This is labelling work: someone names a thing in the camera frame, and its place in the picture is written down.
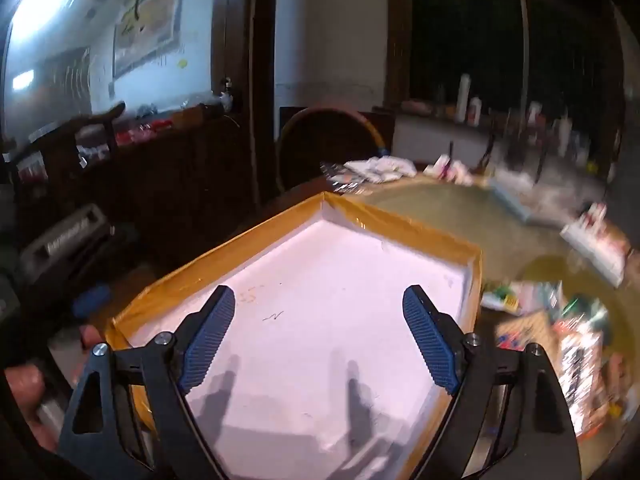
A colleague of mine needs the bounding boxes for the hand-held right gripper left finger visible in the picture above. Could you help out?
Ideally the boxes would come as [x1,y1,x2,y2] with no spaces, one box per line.
[59,285,236,480]

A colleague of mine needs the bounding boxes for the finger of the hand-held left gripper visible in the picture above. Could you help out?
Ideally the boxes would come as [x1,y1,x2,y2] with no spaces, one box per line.
[72,282,113,322]

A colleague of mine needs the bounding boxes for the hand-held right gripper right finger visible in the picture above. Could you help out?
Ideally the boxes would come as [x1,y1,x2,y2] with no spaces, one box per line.
[402,285,583,480]

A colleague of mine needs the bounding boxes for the white tray with yellow rim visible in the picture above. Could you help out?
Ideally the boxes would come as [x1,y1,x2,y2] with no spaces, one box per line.
[102,191,485,480]

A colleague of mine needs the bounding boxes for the heap of snack packets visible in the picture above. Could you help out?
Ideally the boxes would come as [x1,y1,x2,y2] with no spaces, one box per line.
[481,280,628,438]

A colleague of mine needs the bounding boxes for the person's left hand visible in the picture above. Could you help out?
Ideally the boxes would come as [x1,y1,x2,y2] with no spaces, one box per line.
[2,324,108,453]

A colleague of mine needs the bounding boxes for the dark wooden chair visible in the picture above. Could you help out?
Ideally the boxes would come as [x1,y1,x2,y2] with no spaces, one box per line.
[0,101,127,196]

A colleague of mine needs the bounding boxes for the dark wooden sideboard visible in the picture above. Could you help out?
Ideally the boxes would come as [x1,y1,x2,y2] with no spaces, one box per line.
[0,110,261,273]

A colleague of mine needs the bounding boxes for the blue and white cloth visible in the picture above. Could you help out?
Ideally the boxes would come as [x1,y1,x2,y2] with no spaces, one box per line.
[490,167,591,223]

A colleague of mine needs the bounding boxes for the pink and white box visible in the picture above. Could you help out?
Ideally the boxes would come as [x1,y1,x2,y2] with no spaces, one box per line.
[425,155,473,184]

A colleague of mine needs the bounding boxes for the white plastic bags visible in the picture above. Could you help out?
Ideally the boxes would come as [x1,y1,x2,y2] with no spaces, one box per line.
[345,156,417,183]

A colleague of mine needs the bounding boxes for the silver foil packets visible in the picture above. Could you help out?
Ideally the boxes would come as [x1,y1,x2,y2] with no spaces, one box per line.
[320,161,371,195]

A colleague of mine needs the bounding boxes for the red and white box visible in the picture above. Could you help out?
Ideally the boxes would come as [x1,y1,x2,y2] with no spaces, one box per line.
[560,203,632,286]

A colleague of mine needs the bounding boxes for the cluttered window counter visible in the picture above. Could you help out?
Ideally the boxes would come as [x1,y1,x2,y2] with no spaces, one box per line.
[394,109,617,178]

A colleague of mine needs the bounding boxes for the round-backed wooden chair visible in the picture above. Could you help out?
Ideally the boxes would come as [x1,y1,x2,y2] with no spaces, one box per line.
[276,105,396,193]

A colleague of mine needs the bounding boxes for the tall white bottle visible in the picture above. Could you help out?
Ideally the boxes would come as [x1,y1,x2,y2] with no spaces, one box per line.
[456,74,473,122]

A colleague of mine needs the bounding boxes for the dark window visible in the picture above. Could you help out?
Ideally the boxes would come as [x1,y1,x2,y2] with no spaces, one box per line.
[390,0,616,126]

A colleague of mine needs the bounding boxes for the framed wall picture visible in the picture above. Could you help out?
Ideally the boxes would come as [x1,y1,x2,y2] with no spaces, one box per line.
[111,0,187,81]

